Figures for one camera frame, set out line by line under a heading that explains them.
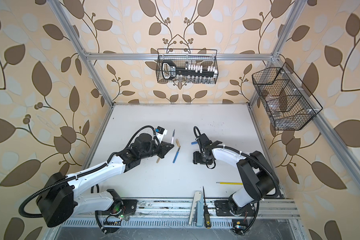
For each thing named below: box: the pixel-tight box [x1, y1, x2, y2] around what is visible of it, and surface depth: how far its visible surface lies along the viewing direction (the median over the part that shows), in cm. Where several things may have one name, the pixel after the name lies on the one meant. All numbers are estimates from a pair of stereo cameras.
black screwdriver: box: [202, 186, 211, 229], surface depth 72 cm
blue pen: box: [172, 146, 181, 164], surface depth 95 cm
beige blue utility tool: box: [188, 191, 204, 227], surface depth 74 cm
